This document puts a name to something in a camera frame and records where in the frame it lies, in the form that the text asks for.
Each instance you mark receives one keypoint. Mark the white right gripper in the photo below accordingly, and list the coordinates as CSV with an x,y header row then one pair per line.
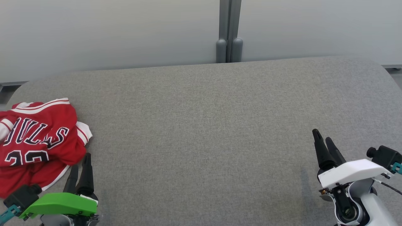
x,y
351,172

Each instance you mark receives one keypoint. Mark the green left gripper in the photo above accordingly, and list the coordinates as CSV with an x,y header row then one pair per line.
x,y
59,204

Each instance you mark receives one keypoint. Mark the red shorts with white trim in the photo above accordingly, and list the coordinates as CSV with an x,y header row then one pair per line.
x,y
19,179

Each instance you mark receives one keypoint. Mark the red Bulls jersey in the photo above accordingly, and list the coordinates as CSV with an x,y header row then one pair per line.
x,y
37,110

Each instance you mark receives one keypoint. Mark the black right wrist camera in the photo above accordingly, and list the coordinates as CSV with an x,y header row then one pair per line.
x,y
384,155

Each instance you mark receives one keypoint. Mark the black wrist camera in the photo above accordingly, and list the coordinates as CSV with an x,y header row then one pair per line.
x,y
22,196
384,155

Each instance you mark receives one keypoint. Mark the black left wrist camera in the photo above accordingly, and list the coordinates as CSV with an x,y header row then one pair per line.
x,y
22,196

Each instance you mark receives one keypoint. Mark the grey partition base rail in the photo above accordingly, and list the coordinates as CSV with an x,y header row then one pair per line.
x,y
392,66
12,83

